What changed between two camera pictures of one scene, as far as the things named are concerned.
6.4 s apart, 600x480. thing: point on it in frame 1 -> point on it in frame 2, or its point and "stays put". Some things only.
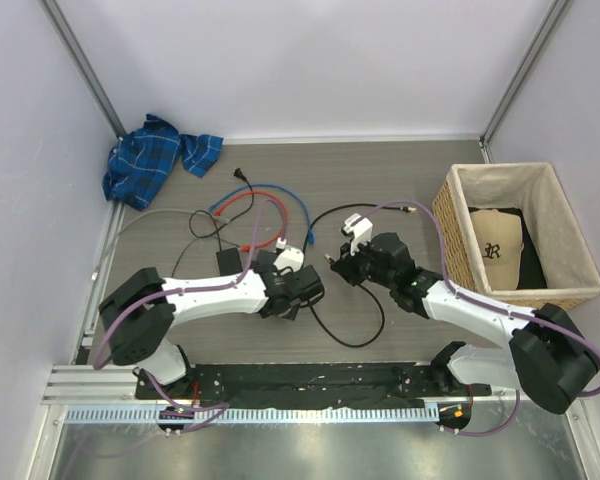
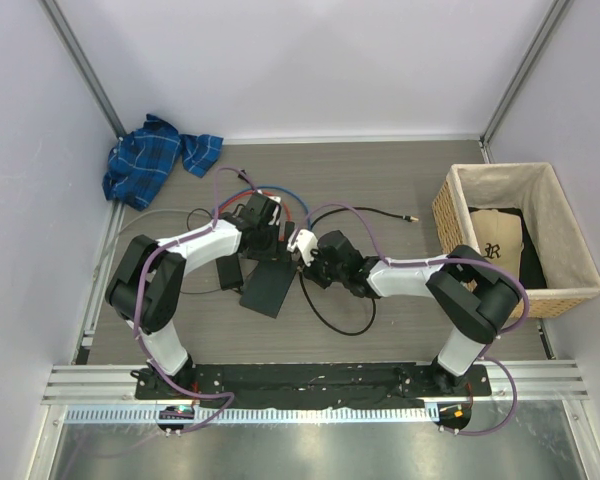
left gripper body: (290, 312) -> (269, 247)
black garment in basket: (531, 273) stays put
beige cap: (500, 240) stays put
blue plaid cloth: (143, 160) stays put
